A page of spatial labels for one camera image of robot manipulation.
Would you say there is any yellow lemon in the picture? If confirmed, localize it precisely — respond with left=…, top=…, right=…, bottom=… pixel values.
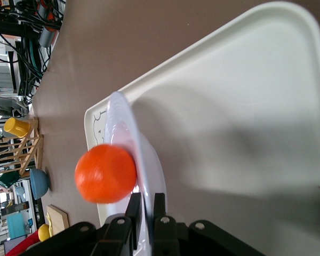
left=38, top=223, right=51, bottom=242

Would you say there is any dark green cup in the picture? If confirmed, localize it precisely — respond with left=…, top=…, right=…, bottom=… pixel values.
left=0, top=170, right=21, bottom=189

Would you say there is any red cloth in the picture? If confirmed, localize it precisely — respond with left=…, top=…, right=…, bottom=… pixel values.
left=5, top=230, right=41, bottom=256

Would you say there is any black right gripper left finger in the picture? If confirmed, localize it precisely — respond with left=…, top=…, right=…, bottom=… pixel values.
left=18, top=194, right=142, bottom=256

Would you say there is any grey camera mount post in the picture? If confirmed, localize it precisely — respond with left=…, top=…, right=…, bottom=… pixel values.
left=38, top=26, right=55, bottom=47

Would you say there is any orange fruit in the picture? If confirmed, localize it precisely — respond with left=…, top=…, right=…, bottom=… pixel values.
left=74, top=143, right=138, bottom=204

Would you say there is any wooden drying rack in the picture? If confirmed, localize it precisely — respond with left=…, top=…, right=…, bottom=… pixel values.
left=0, top=117, right=45, bottom=177

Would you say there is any lavender round plate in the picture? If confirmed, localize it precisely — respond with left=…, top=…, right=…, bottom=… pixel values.
left=105, top=91, right=168, bottom=256

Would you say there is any blue bowl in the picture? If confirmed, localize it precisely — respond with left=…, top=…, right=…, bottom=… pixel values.
left=29, top=168, right=49, bottom=200

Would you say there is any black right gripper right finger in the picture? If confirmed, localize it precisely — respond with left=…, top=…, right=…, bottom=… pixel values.
left=151, top=193, right=267, bottom=256

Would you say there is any teal cabinet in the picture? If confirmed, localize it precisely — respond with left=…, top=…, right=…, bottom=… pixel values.
left=6, top=213, right=25, bottom=239

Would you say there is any wooden cutting board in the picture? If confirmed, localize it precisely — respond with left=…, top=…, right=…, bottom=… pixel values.
left=46, top=204, right=70, bottom=235

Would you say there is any yellow mug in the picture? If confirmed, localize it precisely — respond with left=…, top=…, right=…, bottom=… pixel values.
left=4, top=117, right=31, bottom=138

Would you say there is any brown table mat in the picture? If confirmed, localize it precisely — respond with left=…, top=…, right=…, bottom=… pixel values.
left=29, top=0, right=320, bottom=235

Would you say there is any cream tray with bear print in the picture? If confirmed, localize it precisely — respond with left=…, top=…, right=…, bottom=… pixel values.
left=84, top=1, right=320, bottom=256

